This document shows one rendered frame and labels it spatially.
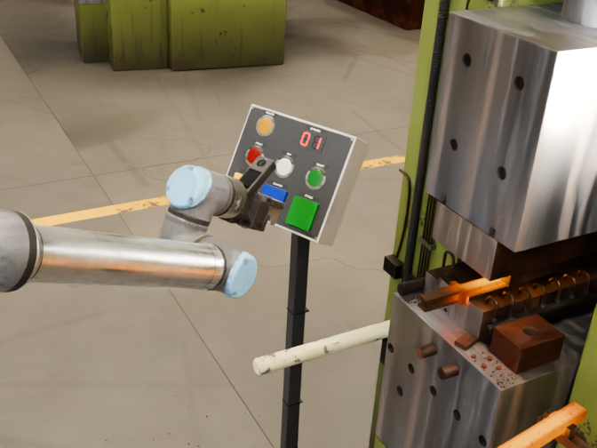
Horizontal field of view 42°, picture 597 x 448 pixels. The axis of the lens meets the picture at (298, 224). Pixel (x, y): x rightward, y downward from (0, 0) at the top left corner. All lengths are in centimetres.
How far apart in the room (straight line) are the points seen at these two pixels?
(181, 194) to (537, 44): 72
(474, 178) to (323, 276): 205
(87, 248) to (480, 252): 82
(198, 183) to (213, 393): 149
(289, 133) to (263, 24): 445
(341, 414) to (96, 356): 98
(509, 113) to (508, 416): 62
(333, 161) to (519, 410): 73
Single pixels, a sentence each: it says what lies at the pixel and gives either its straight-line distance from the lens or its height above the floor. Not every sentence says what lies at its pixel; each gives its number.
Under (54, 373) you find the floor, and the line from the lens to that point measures 307.
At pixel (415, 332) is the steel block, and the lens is 179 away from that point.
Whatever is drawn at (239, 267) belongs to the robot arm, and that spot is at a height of 114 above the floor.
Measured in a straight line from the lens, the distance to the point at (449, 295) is 168.
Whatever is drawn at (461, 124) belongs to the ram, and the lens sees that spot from 161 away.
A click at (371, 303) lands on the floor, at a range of 342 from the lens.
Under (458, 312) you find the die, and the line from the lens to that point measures 174.
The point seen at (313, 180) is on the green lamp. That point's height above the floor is 108.
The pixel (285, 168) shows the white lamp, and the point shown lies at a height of 109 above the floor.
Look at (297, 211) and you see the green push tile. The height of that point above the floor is 101.
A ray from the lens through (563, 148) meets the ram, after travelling 152.
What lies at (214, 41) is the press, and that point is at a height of 23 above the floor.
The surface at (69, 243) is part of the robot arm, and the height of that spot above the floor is 132.
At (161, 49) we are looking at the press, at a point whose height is 16.
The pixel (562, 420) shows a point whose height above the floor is 98.
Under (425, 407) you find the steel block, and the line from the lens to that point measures 185.
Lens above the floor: 191
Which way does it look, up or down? 28 degrees down
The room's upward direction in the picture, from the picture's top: 3 degrees clockwise
